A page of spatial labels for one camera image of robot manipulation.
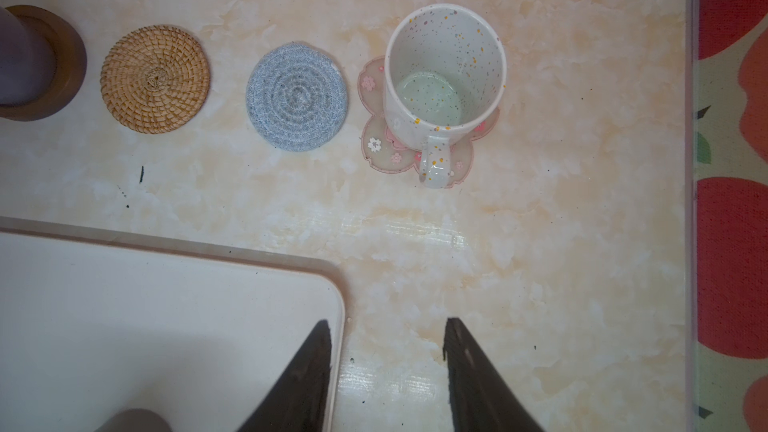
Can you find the beige rectangular tray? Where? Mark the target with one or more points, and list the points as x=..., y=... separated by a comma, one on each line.
x=95, y=322

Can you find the tan rattan round coaster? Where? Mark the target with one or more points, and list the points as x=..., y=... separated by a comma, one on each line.
x=155, y=79

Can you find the white ceramic mug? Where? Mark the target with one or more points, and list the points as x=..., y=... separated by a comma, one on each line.
x=445, y=72

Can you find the lavender ceramic mug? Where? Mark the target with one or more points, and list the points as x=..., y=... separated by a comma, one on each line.
x=27, y=62

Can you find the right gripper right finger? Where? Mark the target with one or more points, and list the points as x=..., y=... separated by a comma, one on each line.
x=480, y=399

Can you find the grey woven round coaster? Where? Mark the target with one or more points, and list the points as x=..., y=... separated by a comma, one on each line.
x=296, y=98

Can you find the brown wooden round coaster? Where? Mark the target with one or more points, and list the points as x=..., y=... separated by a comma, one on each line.
x=71, y=64

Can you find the pink flower coaster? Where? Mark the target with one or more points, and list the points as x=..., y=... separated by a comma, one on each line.
x=385, y=153

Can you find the dark grey ceramic mug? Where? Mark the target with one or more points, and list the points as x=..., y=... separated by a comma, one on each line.
x=135, y=420

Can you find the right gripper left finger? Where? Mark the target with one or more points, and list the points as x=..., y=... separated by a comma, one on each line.
x=298, y=399

